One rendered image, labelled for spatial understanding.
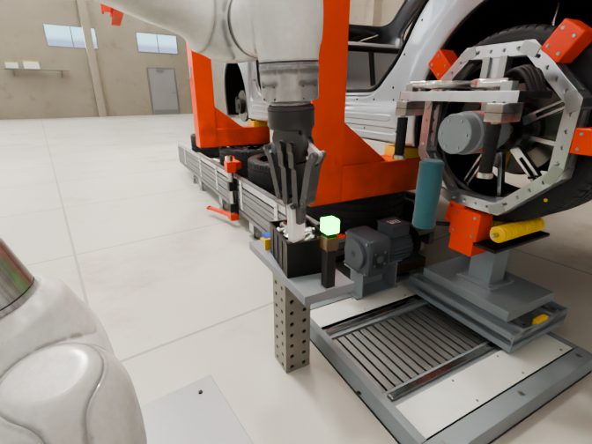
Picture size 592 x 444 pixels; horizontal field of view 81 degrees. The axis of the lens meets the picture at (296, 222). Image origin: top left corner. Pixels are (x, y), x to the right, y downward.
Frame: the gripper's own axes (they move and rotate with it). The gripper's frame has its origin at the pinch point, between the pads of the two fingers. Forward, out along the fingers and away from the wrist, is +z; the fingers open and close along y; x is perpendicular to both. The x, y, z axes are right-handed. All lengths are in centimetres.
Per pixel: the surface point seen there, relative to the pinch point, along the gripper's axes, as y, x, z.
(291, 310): -32, 25, 51
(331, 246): -12.4, 24.0, 18.5
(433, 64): -26, 98, -25
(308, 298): -14.4, 16.6, 32.5
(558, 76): 17, 86, -21
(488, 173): 10, 64, 3
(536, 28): 6, 99, -34
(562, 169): 24, 82, 4
